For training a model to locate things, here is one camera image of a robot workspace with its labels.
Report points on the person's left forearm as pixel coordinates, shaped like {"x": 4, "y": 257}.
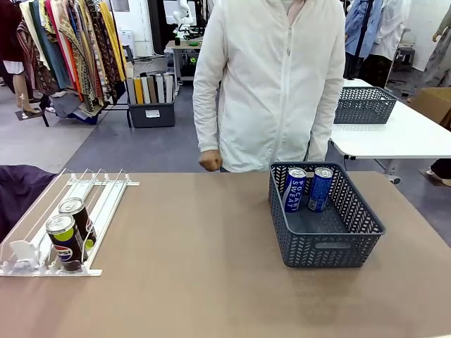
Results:
{"x": 327, "y": 130}

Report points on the background workbench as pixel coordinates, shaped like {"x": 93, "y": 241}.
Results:
{"x": 179, "y": 47}

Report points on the white dispenser pusher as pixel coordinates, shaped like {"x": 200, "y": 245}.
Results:
{"x": 22, "y": 251}

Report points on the white material roll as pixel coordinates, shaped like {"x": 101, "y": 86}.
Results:
{"x": 160, "y": 88}
{"x": 131, "y": 91}
{"x": 169, "y": 88}

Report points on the yellow hanging garment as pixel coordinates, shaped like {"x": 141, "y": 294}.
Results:
{"x": 112, "y": 38}

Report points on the fabric pile on floor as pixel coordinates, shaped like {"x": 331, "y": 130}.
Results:
{"x": 74, "y": 107}

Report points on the brown cardboard box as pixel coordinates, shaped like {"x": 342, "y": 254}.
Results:
{"x": 431, "y": 102}

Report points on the white side table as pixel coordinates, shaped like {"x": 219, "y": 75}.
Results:
{"x": 398, "y": 137}

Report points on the small grey stool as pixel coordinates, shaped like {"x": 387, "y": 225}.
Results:
{"x": 405, "y": 58}

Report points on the grey woven plastic basket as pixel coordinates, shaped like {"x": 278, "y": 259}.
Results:
{"x": 324, "y": 246}
{"x": 366, "y": 105}

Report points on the blue hanging shirt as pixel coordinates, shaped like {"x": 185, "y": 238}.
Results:
{"x": 357, "y": 28}

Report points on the seated person's foot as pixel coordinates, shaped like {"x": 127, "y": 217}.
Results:
{"x": 440, "y": 172}

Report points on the mannequin in maroon top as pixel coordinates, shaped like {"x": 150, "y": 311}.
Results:
{"x": 14, "y": 42}

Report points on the dark purple cloth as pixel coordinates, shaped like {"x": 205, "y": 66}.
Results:
{"x": 21, "y": 197}

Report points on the white can dispenser rack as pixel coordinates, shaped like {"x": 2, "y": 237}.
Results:
{"x": 98, "y": 218}

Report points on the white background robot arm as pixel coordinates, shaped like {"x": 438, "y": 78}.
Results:
{"x": 182, "y": 17}

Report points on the white hanging shirt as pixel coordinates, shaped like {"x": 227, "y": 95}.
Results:
{"x": 391, "y": 31}

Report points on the blue Pocari Sweat can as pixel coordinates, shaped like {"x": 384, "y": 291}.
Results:
{"x": 320, "y": 192}
{"x": 294, "y": 192}

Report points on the person's right hand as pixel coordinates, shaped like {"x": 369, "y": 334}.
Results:
{"x": 210, "y": 161}

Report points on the person in white jacket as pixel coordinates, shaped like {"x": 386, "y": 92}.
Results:
{"x": 267, "y": 88}

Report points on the person's right forearm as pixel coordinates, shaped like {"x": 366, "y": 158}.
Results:
{"x": 208, "y": 123}

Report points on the mannequin in grey dress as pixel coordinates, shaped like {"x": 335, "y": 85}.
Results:
{"x": 438, "y": 60}

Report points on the brown material roll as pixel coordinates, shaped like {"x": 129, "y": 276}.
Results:
{"x": 152, "y": 89}

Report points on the black Pepsi can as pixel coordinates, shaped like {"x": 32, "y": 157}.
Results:
{"x": 82, "y": 216}
{"x": 67, "y": 243}

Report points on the black stand pole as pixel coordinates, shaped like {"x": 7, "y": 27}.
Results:
{"x": 361, "y": 45}

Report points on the yellow material roll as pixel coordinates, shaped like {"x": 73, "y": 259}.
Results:
{"x": 138, "y": 91}

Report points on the rack of colourful garments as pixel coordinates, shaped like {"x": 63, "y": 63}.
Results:
{"x": 70, "y": 45}

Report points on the white floor appliance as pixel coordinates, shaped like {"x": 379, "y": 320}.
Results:
{"x": 126, "y": 42}

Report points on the grey storage bin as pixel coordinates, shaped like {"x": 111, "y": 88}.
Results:
{"x": 151, "y": 114}

